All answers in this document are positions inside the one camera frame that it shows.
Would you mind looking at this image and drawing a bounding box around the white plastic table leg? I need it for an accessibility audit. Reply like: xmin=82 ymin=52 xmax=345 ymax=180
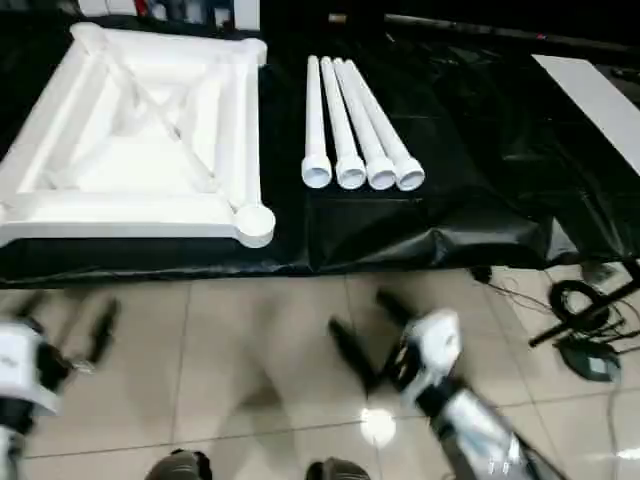
xmin=319 ymin=56 xmax=367 ymax=190
xmin=300 ymin=54 xmax=333 ymax=190
xmin=332 ymin=57 xmax=398 ymax=191
xmin=342 ymin=58 xmax=427 ymax=192

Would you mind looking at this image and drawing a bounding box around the white plastic table top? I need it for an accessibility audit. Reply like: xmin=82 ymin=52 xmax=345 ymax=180
xmin=0 ymin=22 xmax=277 ymax=250

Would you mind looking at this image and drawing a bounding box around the black mat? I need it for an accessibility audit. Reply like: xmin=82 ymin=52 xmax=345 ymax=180
xmin=0 ymin=9 xmax=640 ymax=291

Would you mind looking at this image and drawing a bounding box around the grey robot right foot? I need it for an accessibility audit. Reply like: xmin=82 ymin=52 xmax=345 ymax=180
xmin=304 ymin=452 xmax=371 ymax=480

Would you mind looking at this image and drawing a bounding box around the grey robot foot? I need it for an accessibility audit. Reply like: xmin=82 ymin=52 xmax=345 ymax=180
xmin=304 ymin=452 xmax=371 ymax=480
xmin=149 ymin=448 xmax=214 ymax=480

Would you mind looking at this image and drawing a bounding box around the grey robot left foot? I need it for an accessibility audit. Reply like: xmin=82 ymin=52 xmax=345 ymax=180
xmin=149 ymin=448 xmax=214 ymax=480

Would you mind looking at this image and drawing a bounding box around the black floor bar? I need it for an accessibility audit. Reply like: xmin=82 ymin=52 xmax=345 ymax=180
xmin=528 ymin=279 xmax=640 ymax=347

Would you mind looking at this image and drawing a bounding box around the grey floor device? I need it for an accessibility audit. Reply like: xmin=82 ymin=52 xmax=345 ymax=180
xmin=557 ymin=344 xmax=624 ymax=385

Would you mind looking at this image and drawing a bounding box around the white flat board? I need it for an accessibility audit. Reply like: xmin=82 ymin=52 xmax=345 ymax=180
xmin=530 ymin=53 xmax=640 ymax=177

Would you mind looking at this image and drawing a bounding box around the dark metal pole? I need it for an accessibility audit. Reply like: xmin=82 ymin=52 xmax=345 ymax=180
xmin=384 ymin=13 xmax=640 ymax=54

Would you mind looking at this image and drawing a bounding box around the white glass-door cabinet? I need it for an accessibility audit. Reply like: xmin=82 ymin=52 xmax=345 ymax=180
xmin=84 ymin=0 xmax=264 ymax=32

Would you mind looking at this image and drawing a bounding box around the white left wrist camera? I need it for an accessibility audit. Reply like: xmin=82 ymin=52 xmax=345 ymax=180
xmin=0 ymin=319 xmax=64 ymax=416

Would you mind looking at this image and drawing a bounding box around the black floor cable bundle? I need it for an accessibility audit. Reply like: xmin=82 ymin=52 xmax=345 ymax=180
xmin=469 ymin=259 xmax=640 ymax=361

